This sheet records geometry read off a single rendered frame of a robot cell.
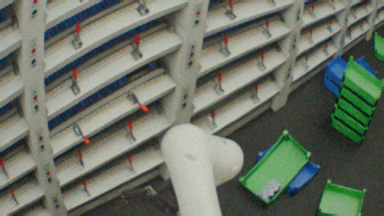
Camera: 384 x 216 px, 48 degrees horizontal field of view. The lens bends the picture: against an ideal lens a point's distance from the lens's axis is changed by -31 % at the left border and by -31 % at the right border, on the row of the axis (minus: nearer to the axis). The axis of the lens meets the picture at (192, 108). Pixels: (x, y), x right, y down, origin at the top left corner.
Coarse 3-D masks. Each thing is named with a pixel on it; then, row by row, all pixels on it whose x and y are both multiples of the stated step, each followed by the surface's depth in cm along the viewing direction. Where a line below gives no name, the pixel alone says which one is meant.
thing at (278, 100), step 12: (300, 0) 237; (288, 12) 243; (300, 24) 251; (288, 36) 252; (288, 48) 256; (288, 60) 263; (276, 72) 272; (288, 84) 279; (276, 96) 280; (276, 108) 284
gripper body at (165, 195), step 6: (168, 186) 147; (156, 192) 150; (162, 192) 148; (168, 192) 146; (156, 198) 149; (162, 198) 148; (168, 198) 146; (174, 198) 145; (162, 204) 150; (168, 204) 148; (174, 204) 146; (162, 210) 151; (174, 210) 150
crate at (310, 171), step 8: (264, 152) 258; (256, 160) 256; (304, 168) 259; (312, 168) 255; (304, 176) 255; (312, 176) 250; (296, 184) 251; (304, 184) 247; (288, 192) 246; (296, 192) 244
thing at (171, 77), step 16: (160, 64) 209; (128, 80) 204; (160, 80) 209; (176, 80) 209; (144, 96) 204; (160, 96) 210; (96, 112) 194; (112, 112) 196; (128, 112) 201; (96, 128) 191; (64, 144) 182
